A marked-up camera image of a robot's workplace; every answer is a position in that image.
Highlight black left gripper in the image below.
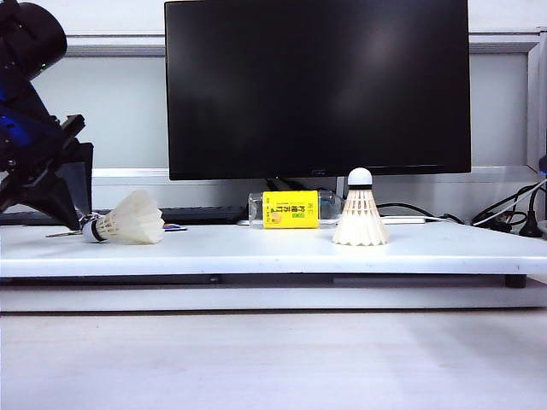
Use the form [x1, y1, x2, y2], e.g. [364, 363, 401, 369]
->
[0, 79, 95, 231]

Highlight white feather shuttlecock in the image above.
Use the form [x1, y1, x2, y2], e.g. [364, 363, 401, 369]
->
[332, 167, 391, 248]
[80, 190, 166, 245]

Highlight black computer keyboard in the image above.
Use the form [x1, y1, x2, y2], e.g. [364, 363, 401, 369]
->
[0, 206, 249, 226]

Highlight white raised desk board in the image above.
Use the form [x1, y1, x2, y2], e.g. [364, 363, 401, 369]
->
[0, 221, 547, 290]

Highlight clear bottle with yellow label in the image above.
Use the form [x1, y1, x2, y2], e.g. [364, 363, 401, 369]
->
[247, 190, 348, 231]

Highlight black AOC computer monitor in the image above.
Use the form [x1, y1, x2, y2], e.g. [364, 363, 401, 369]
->
[164, 0, 472, 182]

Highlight metal keys on ring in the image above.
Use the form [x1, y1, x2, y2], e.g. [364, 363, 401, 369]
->
[45, 211, 103, 238]

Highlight black monitor cable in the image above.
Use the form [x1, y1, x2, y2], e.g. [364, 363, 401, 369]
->
[375, 202, 466, 226]

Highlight white USB cable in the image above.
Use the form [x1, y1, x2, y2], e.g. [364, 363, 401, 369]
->
[425, 178, 547, 227]

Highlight black power cable with plug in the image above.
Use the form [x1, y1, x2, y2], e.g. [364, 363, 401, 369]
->
[519, 187, 547, 238]
[472, 183, 547, 230]

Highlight aluminium partition frame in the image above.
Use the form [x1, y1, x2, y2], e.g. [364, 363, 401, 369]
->
[63, 26, 547, 189]

